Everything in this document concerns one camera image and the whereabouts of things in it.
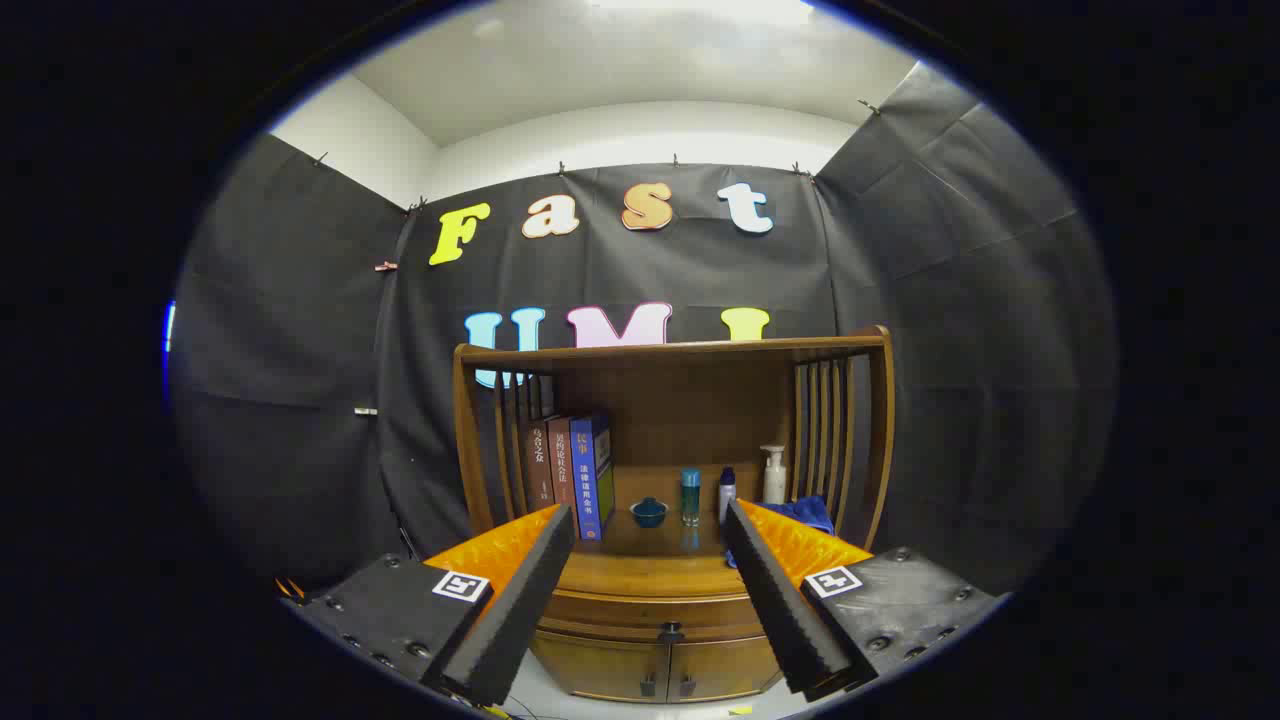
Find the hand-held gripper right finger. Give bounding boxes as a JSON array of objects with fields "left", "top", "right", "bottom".
[{"left": 722, "top": 499, "right": 1006, "bottom": 703}]

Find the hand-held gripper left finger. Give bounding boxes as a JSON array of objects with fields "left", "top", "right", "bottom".
[{"left": 283, "top": 503, "right": 578, "bottom": 707}]

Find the wooden drawer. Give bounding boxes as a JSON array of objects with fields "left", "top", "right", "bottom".
[{"left": 537, "top": 588, "right": 771, "bottom": 646}]

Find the wooden cabinet door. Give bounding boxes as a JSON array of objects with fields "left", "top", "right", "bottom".
[
  {"left": 530, "top": 630, "right": 671, "bottom": 703},
  {"left": 668, "top": 640, "right": 783, "bottom": 701}
]

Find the wooden countertop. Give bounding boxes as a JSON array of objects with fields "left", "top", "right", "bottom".
[{"left": 555, "top": 462, "right": 801, "bottom": 599}]

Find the wooden cabinet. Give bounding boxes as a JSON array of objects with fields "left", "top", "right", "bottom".
[{"left": 452, "top": 325, "right": 896, "bottom": 705}]

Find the blue folded towel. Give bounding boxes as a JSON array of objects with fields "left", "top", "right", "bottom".
[{"left": 750, "top": 495, "right": 836, "bottom": 538}]

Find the dark brown book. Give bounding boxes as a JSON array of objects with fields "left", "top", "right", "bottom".
[{"left": 524, "top": 420, "right": 557, "bottom": 509}]

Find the blue book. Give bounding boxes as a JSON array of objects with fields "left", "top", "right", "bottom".
[{"left": 568, "top": 412, "right": 617, "bottom": 542}]

